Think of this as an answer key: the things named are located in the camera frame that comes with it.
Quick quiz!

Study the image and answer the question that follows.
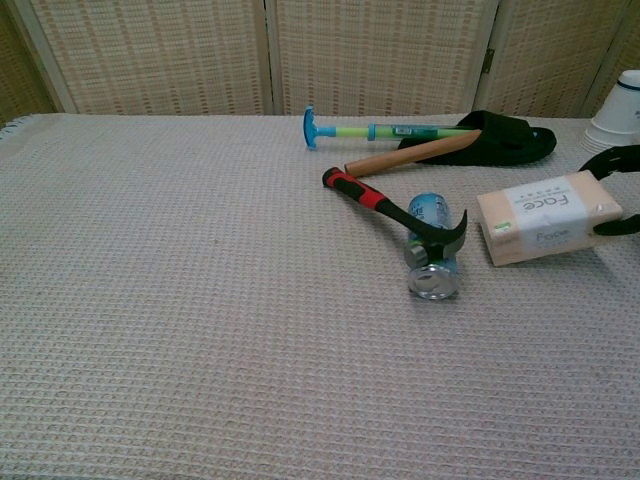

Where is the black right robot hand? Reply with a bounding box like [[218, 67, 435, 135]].
[[579, 144, 640, 238]]

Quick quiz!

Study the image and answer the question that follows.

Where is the white tissue pack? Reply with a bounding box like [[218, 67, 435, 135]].
[[474, 169, 625, 268]]

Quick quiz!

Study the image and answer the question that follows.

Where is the white paper cup stack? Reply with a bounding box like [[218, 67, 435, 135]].
[[581, 69, 640, 154]]

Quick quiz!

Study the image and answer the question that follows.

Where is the black slipper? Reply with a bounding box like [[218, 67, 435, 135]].
[[397, 109, 558, 168]]

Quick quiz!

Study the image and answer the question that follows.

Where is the wooden stick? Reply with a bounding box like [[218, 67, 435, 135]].
[[344, 128, 484, 179]]

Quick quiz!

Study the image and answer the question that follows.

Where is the blue drink can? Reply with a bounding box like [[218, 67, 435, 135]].
[[405, 192, 463, 302]]

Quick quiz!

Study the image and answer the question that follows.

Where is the red black claw hammer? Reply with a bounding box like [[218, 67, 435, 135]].
[[321, 166, 470, 268]]

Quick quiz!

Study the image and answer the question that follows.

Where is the blue green toy pump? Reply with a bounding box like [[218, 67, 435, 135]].
[[302, 104, 482, 152]]

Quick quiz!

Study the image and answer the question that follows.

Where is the beige woven tablecloth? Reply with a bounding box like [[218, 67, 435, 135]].
[[0, 112, 640, 480]]

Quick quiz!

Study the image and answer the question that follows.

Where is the rattan folding screen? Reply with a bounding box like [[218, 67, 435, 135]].
[[0, 0, 640, 121]]

